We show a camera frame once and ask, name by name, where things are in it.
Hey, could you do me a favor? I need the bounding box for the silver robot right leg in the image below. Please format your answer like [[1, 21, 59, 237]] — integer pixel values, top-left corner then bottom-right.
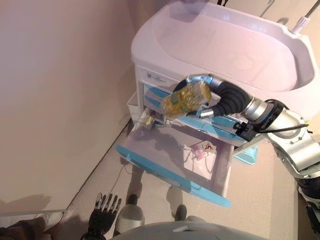
[[174, 204, 208, 223]]

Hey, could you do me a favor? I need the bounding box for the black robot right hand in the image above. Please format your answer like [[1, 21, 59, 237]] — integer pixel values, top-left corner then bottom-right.
[[172, 73, 251, 118]]

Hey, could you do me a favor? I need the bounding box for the blue handled cart drawer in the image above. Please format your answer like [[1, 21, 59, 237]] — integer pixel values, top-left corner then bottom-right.
[[115, 109, 236, 208], [141, 81, 251, 131], [142, 93, 241, 141]]

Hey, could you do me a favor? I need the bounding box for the grey robot torso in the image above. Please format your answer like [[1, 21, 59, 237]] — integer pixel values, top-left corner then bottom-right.
[[109, 219, 271, 240]]

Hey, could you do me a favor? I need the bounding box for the pink white medicine packet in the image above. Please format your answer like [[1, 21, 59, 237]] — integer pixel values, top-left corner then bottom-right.
[[191, 139, 217, 161]]

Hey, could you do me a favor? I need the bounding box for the bystander person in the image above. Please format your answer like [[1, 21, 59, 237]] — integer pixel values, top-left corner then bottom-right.
[[0, 211, 63, 240]]

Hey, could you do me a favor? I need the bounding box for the light blue waste bin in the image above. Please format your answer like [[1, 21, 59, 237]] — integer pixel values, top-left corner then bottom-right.
[[236, 144, 258, 166]]

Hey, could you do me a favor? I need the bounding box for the amber medicine bottle yellow lid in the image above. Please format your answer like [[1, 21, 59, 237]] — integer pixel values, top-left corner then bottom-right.
[[161, 82, 212, 120]]

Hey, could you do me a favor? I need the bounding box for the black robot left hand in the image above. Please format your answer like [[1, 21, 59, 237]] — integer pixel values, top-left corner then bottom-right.
[[87, 191, 123, 237]]

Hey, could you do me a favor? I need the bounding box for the white medical cart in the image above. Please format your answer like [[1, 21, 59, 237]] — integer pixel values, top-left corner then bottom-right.
[[126, 0, 316, 208]]

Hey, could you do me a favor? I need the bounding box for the metal IV pole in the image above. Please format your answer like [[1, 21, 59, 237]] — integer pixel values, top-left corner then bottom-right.
[[291, 0, 317, 35]]

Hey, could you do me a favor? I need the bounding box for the white cart side bin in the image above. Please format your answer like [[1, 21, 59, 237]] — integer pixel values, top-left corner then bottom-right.
[[126, 92, 141, 123]]

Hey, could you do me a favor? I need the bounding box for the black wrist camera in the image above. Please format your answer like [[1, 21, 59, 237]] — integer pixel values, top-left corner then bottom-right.
[[233, 121, 260, 141]]

